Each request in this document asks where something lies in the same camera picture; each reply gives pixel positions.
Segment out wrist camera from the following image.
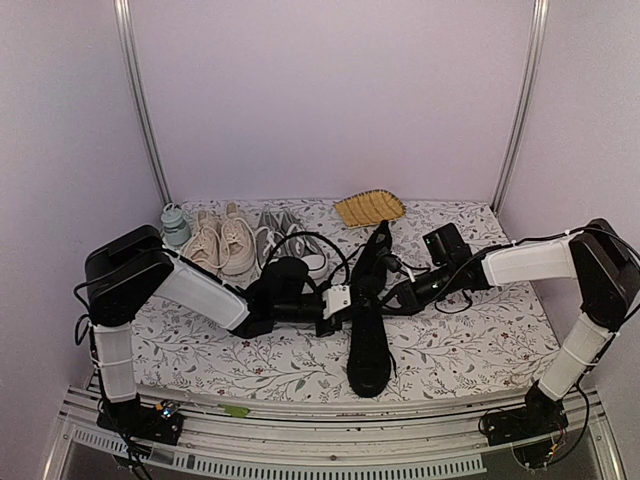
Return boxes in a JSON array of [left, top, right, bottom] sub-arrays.
[[379, 253, 415, 282], [321, 285, 351, 320]]

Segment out grey sneaker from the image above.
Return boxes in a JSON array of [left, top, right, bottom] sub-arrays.
[[255, 208, 285, 270], [280, 209, 328, 280]]

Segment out aluminium frame post left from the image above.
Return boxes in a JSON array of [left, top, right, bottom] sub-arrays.
[[113, 0, 173, 205]]

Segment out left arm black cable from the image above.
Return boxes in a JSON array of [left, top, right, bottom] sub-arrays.
[[259, 232, 351, 291]]

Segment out beige sneaker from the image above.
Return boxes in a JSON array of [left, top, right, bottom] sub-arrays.
[[221, 202, 256, 276], [182, 210, 223, 273]]

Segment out green tape piece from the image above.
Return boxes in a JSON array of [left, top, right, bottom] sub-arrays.
[[218, 404, 250, 418]]

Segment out aluminium front rail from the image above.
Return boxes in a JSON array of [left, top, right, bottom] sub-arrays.
[[42, 384, 626, 480]]

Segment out aluminium frame post right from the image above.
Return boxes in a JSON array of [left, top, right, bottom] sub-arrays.
[[491, 0, 550, 216]]

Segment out black front canvas sneaker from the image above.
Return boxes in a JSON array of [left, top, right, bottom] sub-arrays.
[[347, 300, 395, 398]]

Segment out black canvas sneaker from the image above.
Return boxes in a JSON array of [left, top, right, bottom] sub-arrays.
[[351, 220, 392, 295], [347, 300, 395, 398]]

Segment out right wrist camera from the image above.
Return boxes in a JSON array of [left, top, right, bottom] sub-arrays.
[[379, 253, 415, 282]]

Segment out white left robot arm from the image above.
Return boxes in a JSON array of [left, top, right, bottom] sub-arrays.
[[76, 225, 352, 443]]

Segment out woven bamboo tray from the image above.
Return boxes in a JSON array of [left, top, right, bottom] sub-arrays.
[[334, 189, 406, 228]]

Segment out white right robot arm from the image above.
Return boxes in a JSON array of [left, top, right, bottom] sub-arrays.
[[382, 218, 639, 445]]

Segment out pale green small jar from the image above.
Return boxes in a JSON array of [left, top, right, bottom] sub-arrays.
[[160, 203, 191, 247]]

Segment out beige sneaker right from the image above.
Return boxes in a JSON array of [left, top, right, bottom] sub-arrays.
[[221, 202, 256, 276]]

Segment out grey sneaker right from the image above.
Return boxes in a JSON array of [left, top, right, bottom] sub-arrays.
[[280, 209, 328, 280]]

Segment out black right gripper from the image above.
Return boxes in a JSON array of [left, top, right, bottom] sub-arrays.
[[374, 263, 456, 317]]

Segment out grey sneaker left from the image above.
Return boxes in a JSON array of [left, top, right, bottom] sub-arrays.
[[255, 208, 285, 270]]

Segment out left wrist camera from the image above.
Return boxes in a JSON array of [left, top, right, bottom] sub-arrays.
[[321, 285, 351, 320]]

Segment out beige sneaker left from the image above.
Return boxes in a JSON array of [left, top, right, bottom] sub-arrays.
[[182, 210, 223, 273]]

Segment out floral tablecloth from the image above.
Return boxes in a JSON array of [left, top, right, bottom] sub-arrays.
[[131, 200, 559, 403]]

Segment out aluminium frame post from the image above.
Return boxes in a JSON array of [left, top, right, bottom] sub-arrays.
[[491, 0, 550, 216], [113, 0, 173, 205]]

